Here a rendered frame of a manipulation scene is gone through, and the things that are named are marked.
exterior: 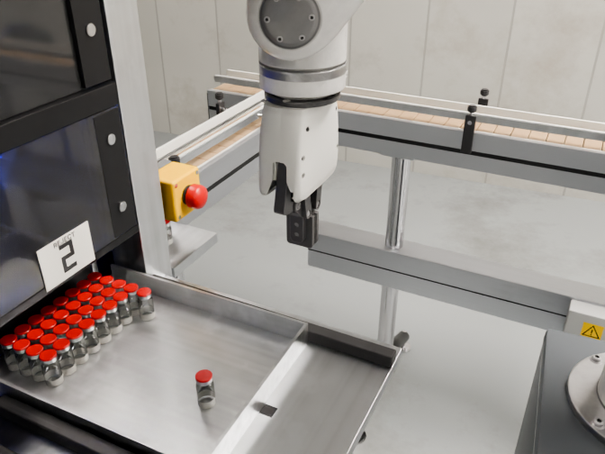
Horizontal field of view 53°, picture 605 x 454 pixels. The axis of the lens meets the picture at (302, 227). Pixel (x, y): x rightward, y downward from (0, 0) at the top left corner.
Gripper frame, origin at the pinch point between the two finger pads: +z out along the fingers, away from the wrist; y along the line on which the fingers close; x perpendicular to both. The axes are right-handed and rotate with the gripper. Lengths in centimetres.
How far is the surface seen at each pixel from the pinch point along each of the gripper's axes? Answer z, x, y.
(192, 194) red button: 9.5, -27.5, -16.4
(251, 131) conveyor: 17, -43, -61
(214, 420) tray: 22.1, -6.0, 11.4
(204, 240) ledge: 22.3, -30.6, -22.5
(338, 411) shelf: 22.3, 6.5, 3.4
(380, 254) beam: 57, -18, -84
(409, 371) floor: 110, -10, -100
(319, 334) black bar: 20.3, -0.6, -6.3
